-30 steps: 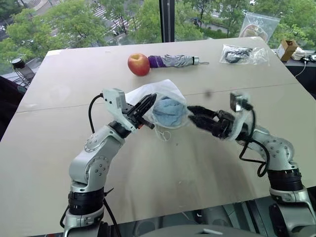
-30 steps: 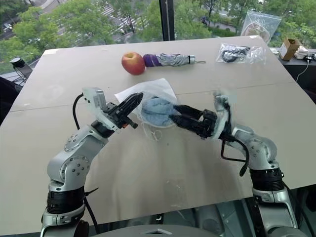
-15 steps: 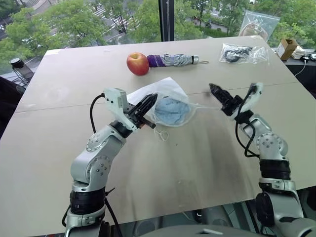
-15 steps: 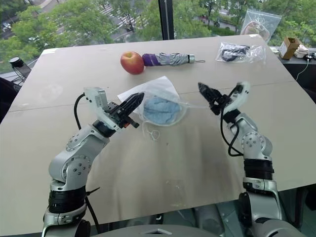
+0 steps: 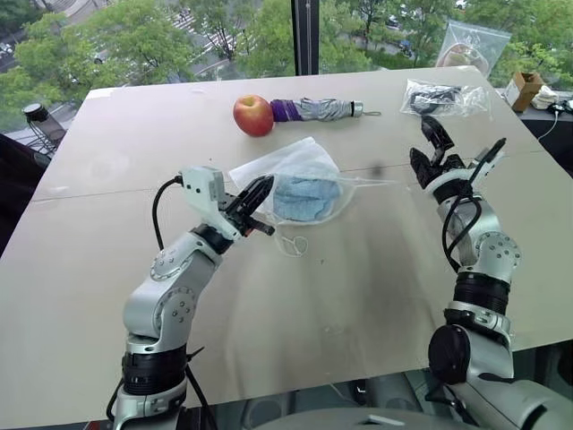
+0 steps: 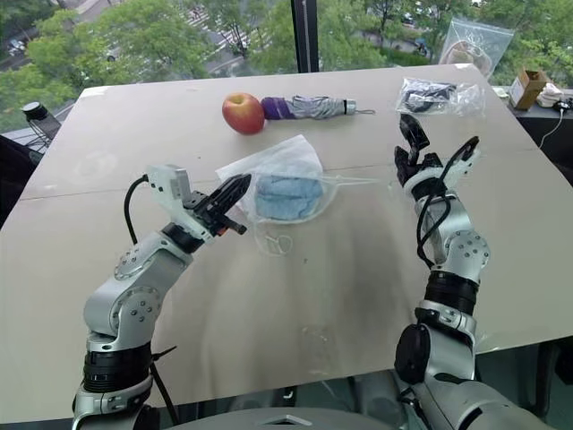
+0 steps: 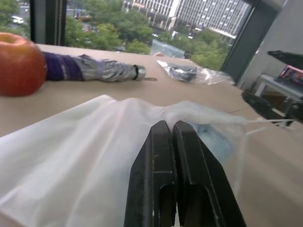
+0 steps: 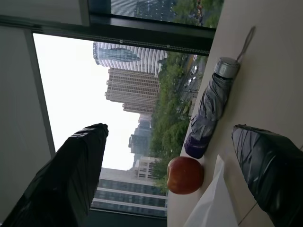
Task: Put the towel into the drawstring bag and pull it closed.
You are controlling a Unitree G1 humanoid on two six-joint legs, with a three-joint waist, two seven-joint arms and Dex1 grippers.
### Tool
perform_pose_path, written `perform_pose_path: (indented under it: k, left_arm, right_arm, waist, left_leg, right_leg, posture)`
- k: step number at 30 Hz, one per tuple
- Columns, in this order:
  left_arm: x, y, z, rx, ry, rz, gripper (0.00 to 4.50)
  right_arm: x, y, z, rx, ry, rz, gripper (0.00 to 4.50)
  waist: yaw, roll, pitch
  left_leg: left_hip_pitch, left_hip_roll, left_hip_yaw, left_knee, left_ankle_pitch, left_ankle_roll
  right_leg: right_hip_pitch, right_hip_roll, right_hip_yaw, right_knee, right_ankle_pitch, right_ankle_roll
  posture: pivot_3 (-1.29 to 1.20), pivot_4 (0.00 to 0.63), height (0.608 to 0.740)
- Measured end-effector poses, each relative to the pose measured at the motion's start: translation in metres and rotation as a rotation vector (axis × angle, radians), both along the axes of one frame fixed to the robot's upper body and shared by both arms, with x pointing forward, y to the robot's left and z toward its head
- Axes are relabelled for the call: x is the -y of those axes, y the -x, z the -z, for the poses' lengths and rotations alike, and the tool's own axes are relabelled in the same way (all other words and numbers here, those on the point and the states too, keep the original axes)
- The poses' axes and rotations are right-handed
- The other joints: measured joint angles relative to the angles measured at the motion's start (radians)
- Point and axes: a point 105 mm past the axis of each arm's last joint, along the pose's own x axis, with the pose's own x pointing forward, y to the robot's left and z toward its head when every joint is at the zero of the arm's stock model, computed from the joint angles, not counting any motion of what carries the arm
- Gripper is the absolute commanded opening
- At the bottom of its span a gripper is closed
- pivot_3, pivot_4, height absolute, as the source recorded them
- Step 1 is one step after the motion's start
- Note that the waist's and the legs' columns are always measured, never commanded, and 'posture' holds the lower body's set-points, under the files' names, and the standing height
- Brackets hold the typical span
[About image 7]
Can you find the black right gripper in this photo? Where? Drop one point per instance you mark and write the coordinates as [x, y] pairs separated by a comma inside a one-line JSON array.
[[297, 110]]

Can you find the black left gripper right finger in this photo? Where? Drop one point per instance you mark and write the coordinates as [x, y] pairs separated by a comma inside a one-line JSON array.
[[196, 170]]

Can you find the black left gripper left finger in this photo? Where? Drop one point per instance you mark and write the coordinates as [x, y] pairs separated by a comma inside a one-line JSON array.
[[151, 165]]

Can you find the clear bag with dark item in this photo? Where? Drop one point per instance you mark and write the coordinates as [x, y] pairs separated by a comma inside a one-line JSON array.
[[187, 72]]

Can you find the white side table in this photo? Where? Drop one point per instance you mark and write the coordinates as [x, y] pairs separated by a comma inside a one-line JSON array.
[[270, 87]]

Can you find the laptop with pink screen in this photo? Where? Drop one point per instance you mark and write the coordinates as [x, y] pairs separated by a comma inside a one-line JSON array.
[[292, 74]]

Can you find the folded silver purple umbrella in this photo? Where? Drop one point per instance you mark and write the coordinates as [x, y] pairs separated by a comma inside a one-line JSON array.
[[94, 68]]

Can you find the bluish clear plastic sheet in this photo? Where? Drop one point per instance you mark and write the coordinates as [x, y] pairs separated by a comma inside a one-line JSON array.
[[166, 48]]

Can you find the red apple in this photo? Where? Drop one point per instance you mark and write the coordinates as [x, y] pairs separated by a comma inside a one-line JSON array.
[[20, 66]]

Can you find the dark window frame post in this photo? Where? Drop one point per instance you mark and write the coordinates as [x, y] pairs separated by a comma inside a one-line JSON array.
[[248, 37], [47, 21]]

